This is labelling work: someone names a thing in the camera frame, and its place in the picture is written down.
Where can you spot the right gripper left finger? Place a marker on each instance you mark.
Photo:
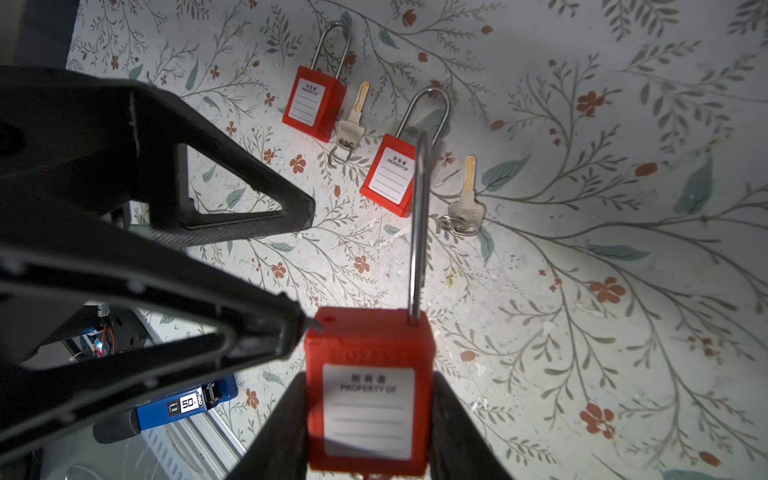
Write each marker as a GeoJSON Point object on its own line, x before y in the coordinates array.
{"type": "Point", "coordinates": [280, 450]}

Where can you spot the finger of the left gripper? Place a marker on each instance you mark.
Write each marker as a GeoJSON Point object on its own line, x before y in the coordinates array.
{"type": "Point", "coordinates": [97, 144]}
{"type": "Point", "coordinates": [91, 332]}

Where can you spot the blue black utility knife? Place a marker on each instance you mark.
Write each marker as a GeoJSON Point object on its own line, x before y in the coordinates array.
{"type": "Point", "coordinates": [164, 411]}

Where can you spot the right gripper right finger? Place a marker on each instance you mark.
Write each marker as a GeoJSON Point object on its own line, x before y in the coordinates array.
{"type": "Point", "coordinates": [456, 449]}

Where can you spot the red padlock with keys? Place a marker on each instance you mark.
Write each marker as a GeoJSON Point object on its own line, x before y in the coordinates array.
{"type": "Point", "coordinates": [389, 182]}

